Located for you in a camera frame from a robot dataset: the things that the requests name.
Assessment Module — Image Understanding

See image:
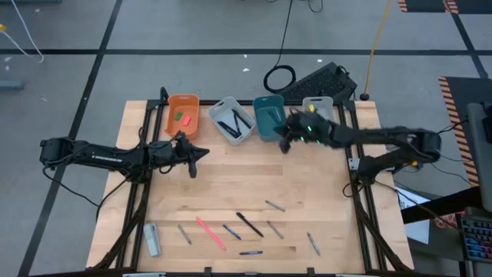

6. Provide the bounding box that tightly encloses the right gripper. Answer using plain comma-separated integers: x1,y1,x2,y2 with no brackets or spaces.
274,111,336,155

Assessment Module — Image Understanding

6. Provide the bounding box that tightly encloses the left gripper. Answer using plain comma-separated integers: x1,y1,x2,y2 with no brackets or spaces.
149,132,211,180

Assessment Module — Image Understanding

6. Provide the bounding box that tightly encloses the teal plastic bin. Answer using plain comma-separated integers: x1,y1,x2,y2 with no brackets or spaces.
252,95,288,142

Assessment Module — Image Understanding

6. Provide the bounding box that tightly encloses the light grey plastic bin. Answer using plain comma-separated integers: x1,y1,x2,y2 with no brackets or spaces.
208,95,257,146
301,95,335,124

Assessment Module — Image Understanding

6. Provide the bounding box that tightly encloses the orange plastic bin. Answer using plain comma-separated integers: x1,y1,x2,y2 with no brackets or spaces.
165,94,201,141

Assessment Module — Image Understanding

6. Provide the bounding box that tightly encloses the black perforated computer case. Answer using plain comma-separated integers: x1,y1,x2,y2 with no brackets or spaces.
275,61,358,103

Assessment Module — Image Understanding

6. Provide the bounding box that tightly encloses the pink pencil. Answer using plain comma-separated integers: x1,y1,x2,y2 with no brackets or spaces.
194,216,227,252

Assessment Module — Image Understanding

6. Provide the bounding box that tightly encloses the white paper sheet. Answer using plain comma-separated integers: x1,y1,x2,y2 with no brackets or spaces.
395,186,431,245

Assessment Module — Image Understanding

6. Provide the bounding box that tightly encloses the black desk bar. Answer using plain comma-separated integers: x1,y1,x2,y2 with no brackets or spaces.
401,186,486,225

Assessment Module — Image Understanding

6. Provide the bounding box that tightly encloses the black hazard-striped floor mat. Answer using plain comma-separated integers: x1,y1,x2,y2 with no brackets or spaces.
437,75,492,189
397,0,492,15

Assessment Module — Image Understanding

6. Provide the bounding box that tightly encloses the grey-blue floor block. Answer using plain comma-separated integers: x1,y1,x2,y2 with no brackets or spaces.
0,79,26,92

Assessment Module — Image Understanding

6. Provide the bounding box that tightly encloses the grey flat monitor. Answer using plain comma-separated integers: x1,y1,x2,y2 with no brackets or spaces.
466,102,492,213

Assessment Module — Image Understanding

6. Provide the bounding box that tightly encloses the keyboard with coloured keys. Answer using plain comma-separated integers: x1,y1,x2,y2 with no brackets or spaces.
459,215,492,265

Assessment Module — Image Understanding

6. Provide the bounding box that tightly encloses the black coiled cable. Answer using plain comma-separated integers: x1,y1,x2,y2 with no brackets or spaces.
262,0,298,95

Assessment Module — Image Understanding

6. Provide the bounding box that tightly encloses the yellow hanging cable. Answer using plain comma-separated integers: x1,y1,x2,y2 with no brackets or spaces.
359,0,394,102

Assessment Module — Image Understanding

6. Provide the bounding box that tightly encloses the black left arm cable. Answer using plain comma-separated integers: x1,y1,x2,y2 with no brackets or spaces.
93,175,131,223

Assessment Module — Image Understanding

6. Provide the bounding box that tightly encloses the white cable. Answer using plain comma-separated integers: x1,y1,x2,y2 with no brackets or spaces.
0,0,45,65

